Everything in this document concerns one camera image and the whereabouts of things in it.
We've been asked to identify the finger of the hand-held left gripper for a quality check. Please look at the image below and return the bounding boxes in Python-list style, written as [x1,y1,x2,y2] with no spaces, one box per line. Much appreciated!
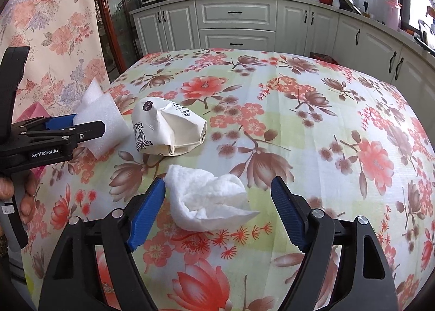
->
[20,121,106,144]
[12,114,79,133]

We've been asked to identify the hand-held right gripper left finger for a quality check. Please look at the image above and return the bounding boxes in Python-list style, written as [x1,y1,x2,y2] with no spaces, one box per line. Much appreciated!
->
[40,177,166,311]

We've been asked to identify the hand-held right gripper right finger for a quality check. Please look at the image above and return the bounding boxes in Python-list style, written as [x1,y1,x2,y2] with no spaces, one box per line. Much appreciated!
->
[271,176,399,311]

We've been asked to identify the white foam block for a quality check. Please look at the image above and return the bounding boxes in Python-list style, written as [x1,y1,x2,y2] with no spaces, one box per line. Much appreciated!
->
[73,94,132,158]

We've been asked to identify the pink lined waste bin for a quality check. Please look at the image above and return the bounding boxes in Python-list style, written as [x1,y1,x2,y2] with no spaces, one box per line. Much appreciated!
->
[17,102,51,122]

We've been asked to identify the white foam wedge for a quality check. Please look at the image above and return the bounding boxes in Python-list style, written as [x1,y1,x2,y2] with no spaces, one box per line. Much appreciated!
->
[82,79,106,108]

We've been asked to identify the white tissue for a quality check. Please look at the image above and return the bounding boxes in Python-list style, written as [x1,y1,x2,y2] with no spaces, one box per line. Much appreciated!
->
[163,165,260,232]

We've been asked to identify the white printed paper bag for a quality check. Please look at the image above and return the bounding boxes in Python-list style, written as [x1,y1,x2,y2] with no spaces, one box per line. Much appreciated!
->
[131,96,208,156]

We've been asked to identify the person's left hand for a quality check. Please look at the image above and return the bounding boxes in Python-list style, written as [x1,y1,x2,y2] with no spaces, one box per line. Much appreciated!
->
[0,168,41,228]

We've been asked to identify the floral curtain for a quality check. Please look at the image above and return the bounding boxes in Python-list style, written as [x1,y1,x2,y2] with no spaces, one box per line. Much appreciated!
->
[0,0,111,121]

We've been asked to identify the wooden framed glass door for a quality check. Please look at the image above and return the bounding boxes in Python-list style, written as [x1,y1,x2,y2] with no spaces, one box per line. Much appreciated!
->
[92,0,153,74]

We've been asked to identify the white base cabinets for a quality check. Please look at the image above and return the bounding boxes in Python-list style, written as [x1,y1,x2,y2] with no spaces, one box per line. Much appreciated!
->
[130,0,435,94]

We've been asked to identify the steel pan lid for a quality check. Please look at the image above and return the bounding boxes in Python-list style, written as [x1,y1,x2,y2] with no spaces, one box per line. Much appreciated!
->
[340,0,362,14]

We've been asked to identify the pink thermos jug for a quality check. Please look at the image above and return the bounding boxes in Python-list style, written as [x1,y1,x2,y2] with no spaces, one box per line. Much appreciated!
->
[387,0,403,31]

